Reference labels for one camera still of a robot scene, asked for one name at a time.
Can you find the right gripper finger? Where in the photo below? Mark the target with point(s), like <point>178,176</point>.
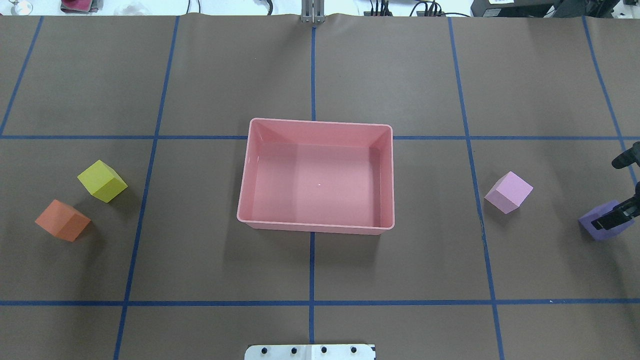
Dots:
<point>614,214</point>
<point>628,157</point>

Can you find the pink foam block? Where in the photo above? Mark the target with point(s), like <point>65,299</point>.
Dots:
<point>509,192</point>

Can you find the orange foam block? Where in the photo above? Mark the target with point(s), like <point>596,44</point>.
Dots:
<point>63,221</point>

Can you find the pink plastic bin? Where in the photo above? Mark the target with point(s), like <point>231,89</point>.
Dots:
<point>318,176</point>

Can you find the black equipment box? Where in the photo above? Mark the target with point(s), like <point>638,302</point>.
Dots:
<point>542,8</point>

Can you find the brown paper table cover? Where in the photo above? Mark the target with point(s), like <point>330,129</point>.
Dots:
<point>166,271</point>

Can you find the yellow foam block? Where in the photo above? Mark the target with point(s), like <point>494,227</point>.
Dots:
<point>102,181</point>

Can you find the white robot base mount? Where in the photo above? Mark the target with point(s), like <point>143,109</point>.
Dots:
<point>357,351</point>

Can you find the metal camera post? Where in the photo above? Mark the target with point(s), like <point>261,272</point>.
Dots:
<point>313,12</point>

